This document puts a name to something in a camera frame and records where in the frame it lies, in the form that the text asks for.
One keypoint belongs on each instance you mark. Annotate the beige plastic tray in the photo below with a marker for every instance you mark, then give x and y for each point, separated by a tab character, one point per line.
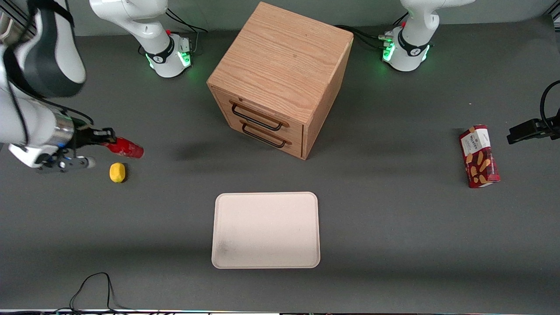
265	229

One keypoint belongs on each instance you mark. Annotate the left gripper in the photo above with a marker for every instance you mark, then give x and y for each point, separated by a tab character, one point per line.
530	129

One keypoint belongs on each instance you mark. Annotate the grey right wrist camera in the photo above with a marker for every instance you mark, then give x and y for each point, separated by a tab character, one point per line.
72	162

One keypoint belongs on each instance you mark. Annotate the red coke bottle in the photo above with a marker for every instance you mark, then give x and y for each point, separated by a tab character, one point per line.
129	148

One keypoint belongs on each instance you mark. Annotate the yellow lemon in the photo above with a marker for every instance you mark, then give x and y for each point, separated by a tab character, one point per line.
117	172

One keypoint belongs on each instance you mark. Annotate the wooden drawer cabinet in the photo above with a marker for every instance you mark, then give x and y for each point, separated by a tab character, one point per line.
280	65

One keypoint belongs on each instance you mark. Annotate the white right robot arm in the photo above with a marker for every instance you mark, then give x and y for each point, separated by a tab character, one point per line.
144	26

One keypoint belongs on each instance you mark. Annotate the red cookie box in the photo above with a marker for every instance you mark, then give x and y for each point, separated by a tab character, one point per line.
479	157

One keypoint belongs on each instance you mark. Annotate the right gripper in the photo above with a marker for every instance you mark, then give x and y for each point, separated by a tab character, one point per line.
84	135

